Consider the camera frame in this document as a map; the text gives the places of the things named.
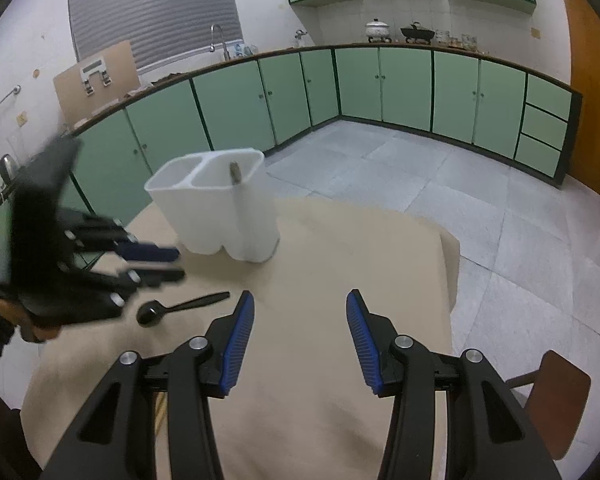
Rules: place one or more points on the person's left hand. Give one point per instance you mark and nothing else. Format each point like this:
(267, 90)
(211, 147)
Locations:
(7, 311)

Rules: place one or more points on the small metal kettle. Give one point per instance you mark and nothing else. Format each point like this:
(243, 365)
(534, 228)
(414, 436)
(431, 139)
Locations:
(301, 37)

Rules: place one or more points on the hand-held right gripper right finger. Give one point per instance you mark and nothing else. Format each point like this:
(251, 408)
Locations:
(362, 345)

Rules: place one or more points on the brown wooden chair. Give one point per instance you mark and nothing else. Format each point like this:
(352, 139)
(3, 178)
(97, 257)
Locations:
(560, 400)

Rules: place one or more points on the grey window blind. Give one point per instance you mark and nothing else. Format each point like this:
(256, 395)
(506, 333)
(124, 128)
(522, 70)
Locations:
(155, 5)

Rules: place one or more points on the yellow wall outlet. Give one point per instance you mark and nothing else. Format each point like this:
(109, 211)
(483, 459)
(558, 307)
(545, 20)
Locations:
(22, 119)

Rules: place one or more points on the metal kitchen faucet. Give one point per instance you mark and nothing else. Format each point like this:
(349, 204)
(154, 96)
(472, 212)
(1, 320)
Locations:
(215, 35)

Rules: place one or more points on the white utensil holder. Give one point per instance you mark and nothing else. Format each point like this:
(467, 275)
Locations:
(215, 220)

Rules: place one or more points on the metal towel bar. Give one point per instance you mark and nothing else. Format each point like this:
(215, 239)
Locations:
(2, 101)

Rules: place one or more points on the wooden board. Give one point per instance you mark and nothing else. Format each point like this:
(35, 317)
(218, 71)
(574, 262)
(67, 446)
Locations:
(122, 67)

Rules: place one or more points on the black wok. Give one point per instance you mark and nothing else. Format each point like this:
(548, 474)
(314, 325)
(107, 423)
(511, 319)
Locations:
(417, 34)

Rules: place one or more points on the brown wooden door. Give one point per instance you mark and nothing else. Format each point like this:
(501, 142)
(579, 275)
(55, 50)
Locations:
(590, 85)

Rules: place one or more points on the white hook rack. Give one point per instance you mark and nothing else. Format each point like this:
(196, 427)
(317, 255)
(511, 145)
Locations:
(94, 67)

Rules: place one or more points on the green lower kitchen cabinets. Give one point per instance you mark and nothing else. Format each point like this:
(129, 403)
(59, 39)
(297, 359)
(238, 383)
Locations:
(230, 105)

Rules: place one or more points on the black spoon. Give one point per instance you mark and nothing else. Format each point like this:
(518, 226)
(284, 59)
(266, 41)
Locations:
(150, 313)

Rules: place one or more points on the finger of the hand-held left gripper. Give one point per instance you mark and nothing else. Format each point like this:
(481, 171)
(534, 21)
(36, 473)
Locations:
(150, 253)
(155, 277)

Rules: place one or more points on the glass jars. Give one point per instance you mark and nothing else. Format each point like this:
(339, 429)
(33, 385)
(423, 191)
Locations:
(460, 40)

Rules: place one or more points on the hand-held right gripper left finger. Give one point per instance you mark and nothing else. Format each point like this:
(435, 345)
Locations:
(237, 345)

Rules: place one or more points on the white cooking pot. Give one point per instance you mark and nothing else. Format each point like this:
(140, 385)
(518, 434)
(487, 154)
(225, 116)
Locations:
(378, 30)

